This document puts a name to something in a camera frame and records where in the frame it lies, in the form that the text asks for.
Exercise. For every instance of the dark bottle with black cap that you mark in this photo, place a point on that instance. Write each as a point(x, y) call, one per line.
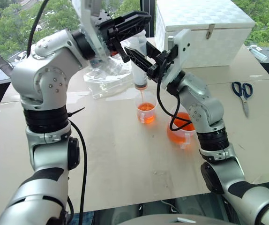
point(1, 62)

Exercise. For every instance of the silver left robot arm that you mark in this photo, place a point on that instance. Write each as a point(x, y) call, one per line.
point(47, 77)

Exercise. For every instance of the packaged clear syringe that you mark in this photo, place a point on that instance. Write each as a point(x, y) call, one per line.
point(257, 52)

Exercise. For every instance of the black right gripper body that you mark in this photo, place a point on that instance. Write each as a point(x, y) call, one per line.
point(163, 63)

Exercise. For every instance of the large clear plastic syringe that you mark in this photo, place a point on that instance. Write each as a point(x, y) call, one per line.
point(139, 77)

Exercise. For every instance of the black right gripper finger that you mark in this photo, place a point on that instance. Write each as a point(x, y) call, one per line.
point(153, 49)
point(139, 58)

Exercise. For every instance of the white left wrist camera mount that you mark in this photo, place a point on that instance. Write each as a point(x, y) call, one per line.
point(91, 25)

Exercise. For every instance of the white checkered storage box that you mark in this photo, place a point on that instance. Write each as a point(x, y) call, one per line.
point(202, 30)

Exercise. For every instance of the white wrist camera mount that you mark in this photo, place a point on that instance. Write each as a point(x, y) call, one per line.
point(180, 54)
point(91, 25)

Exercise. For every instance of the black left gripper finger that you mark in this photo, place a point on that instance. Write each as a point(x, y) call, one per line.
point(132, 23)
point(121, 51)

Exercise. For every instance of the large cup with red liquid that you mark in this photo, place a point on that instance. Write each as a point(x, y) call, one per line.
point(180, 131)

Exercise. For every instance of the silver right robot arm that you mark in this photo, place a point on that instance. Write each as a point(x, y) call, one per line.
point(209, 110)

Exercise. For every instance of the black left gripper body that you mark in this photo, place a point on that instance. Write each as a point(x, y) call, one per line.
point(102, 22)

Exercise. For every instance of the clear plastic bag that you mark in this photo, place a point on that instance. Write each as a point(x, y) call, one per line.
point(108, 75)

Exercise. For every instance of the small cup with red liquid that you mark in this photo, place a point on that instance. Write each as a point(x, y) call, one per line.
point(146, 112)

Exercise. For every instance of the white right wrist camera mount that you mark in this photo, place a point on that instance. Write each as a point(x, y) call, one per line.
point(180, 54)

